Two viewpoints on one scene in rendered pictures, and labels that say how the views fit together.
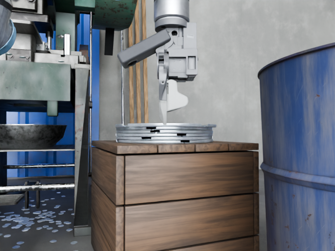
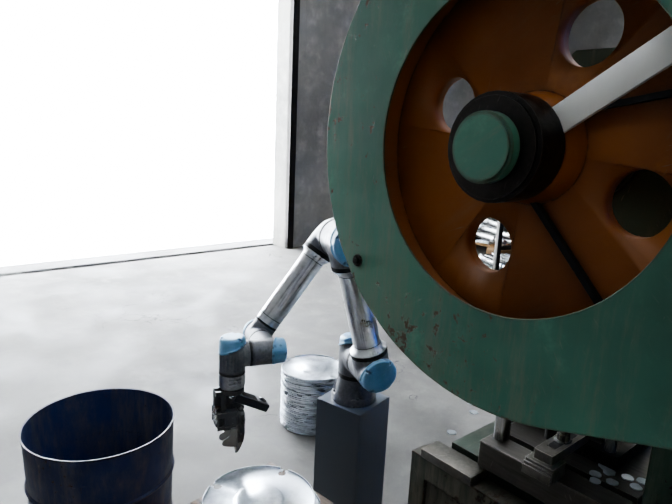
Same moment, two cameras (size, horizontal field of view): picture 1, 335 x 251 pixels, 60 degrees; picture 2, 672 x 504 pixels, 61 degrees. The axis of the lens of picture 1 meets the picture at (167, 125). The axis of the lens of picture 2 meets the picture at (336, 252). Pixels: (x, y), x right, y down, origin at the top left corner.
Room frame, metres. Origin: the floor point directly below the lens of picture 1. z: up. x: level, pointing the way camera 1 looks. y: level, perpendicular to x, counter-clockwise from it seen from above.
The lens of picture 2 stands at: (2.09, -0.39, 1.35)
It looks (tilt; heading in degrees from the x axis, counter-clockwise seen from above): 12 degrees down; 155
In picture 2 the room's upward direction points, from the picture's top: 3 degrees clockwise
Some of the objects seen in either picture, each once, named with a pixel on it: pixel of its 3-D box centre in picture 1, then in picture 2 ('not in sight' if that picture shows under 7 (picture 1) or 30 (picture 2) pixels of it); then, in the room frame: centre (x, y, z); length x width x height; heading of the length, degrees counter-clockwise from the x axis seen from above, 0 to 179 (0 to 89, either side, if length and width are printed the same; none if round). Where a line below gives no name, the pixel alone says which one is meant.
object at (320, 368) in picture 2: not in sight; (313, 367); (-0.15, 0.56, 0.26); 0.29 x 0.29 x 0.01
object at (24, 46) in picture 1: (19, 46); not in sight; (1.14, 0.58, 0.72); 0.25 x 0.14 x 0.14; 16
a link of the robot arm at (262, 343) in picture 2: not in sight; (265, 349); (0.60, 0.09, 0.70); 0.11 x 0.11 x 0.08; 86
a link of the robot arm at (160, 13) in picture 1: (171, 15); (232, 380); (0.61, -0.01, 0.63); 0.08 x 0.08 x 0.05
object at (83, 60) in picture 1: (67, 51); (560, 440); (1.35, 0.47, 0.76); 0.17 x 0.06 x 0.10; 106
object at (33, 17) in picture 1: (28, 26); not in sight; (1.31, 0.63, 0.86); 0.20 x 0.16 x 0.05; 106
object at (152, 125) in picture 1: (165, 126); (259, 498); (0.84, 0.00, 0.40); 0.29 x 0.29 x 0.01
